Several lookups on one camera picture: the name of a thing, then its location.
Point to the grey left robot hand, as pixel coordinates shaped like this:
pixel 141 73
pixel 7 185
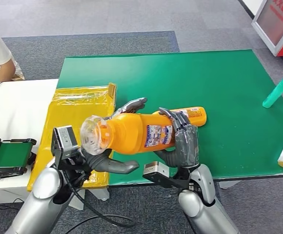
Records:
pixel 107 165

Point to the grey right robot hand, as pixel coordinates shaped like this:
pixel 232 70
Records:
pixel 186 145

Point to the orange bottle clear cap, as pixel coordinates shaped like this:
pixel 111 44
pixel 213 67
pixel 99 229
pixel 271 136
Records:
pixel 129 132
pixel 197 117

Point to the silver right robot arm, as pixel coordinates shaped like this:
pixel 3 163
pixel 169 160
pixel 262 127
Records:
pixel 205 206

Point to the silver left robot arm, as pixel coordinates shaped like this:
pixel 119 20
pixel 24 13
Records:
pixel 44 193

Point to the teal green plastic bottle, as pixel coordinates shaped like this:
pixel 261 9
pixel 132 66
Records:
pixel 275 93

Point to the white table foot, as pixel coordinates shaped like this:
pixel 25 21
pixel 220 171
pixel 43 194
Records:
pixel 100 193

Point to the green table mat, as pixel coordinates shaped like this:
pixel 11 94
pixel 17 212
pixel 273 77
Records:
pixel 205 77

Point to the yellow tape-wrapped cardboard box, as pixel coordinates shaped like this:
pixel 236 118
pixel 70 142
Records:
pixel 66 109

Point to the small green belt conveyor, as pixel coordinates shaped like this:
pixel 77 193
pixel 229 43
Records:
pixel 12 155

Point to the white and red display stand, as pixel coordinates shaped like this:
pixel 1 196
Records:
pixel 275 22

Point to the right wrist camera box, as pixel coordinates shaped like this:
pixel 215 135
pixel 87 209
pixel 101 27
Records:
pixel 156 172

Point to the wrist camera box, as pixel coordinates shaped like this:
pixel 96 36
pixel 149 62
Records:
pixel 64 142
pixel 156 172

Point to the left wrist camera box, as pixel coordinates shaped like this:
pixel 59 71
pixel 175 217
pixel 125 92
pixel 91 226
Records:
pixel 64 142

